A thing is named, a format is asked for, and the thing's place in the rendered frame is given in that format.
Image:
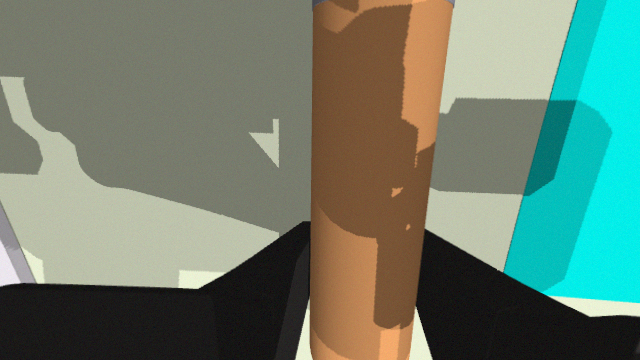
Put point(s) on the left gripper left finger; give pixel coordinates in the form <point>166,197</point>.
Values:
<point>258,316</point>

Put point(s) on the grey wrench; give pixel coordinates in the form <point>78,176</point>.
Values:
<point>13,266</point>

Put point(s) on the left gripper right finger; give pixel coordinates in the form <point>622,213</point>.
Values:
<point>469,310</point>

